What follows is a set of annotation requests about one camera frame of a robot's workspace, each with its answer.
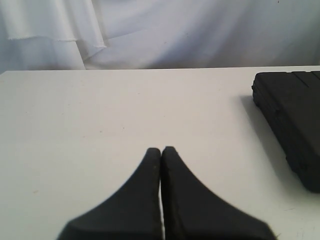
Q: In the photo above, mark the black plastic tool case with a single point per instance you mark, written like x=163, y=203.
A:
x=290, y=102

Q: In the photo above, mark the white backdrop curtain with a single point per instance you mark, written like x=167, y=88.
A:
x=157, y=34

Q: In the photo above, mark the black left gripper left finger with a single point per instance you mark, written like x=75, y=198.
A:
x=131, y=213

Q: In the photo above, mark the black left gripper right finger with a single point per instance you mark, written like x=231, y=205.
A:
x=192, y=212

